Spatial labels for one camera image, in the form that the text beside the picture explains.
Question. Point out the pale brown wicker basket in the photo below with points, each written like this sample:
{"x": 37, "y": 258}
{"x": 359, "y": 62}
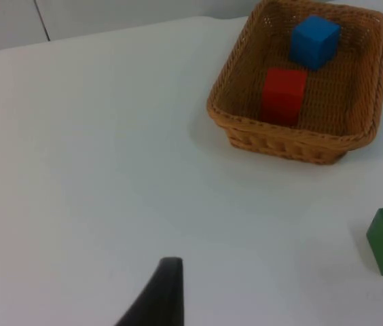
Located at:
{"x": 341, "y": 102}

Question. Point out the blue cube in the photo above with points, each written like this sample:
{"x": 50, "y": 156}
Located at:
{"x": 313, "y": 41}

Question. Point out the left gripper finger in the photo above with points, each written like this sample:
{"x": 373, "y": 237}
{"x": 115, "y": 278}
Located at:
{"x": 161, "y": 299}

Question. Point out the red cube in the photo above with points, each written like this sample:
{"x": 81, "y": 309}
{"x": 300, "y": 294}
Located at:
{"x": 282, "y": 96}

